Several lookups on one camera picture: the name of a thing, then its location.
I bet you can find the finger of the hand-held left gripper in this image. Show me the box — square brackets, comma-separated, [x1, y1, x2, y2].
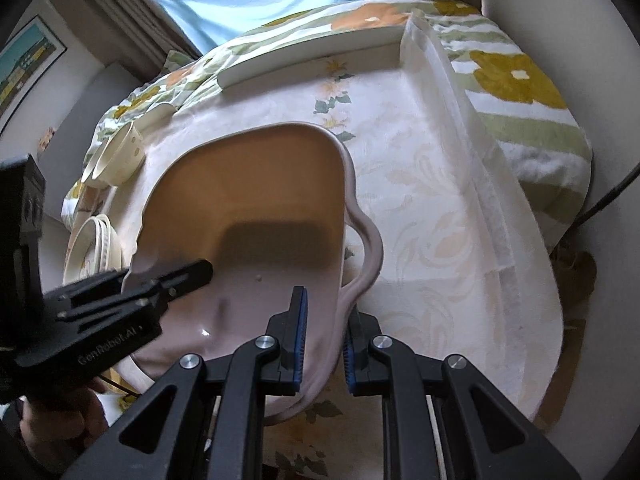
[42, 258, 215, 322]

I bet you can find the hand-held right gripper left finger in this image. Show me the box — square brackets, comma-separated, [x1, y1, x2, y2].
[62, 286, 309, 480]

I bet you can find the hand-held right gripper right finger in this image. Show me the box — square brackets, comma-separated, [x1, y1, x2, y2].
[342, 310, 583, 480]

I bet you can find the plain white plate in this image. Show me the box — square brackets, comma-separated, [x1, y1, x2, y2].
[92, 214, 125, 281]

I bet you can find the cream plate with duck print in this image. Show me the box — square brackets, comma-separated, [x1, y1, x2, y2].
[62, 212, 123, 286]

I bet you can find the pink square bowl with handles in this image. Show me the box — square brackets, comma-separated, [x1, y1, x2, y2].
[120, 121, 385, 426]

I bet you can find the cream dotted bowl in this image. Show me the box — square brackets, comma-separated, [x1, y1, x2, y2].
[80, 132, 126, 191]
[97, 120, 147, 186]

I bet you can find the person's left hand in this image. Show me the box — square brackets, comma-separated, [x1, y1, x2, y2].
[20, 377, 108, 456]

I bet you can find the grey bed headboard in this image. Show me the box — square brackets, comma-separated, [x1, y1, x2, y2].
[37, 62, 147, 181]

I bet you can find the green patterned pillow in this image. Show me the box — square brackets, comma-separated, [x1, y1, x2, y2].
[162, 49, 201, 73]

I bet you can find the white board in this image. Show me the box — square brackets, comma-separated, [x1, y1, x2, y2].
[219, 24, 407, 92]

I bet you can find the framed picture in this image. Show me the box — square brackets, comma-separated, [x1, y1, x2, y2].
[0, 15, 68, 136]

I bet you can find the floral striped blanket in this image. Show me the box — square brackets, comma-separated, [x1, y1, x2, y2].
[62, 0, 594, 223]

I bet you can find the black cable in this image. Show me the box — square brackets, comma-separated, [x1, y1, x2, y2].
[575, 160, 640, 233]

